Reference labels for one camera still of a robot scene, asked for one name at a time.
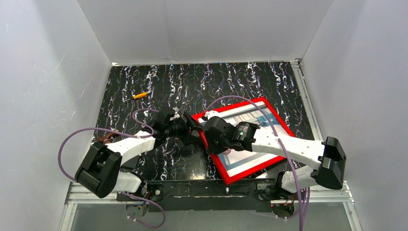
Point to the brown copper pipe fitting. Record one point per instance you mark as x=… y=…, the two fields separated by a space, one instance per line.
x=107 y=138

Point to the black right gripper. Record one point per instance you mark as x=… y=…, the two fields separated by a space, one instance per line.
x=210 y=134

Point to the lantern photo in frame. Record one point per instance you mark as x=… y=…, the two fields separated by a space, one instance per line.
x=248 y=161

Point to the yellow handled screwdriver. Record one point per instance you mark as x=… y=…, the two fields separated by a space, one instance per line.
x=137 y=96

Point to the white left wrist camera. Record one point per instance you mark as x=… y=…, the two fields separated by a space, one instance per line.
x=175 y=115

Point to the aluminium right side rail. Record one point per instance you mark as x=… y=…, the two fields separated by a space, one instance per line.
x=300 y=79

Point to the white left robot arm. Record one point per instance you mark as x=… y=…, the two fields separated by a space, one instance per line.
x=103 y=169

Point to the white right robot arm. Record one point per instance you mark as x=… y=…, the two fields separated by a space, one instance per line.
x=324 y=161

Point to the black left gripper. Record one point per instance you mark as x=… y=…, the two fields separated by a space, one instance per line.
x=185 y=126

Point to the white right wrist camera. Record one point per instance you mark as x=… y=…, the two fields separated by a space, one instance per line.
x=210 y=114

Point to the red picture frame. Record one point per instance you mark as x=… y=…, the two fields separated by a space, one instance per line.
x=214 y=157

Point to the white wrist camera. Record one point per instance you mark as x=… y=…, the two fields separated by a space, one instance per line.
x=175 y=115
x=210 y=114

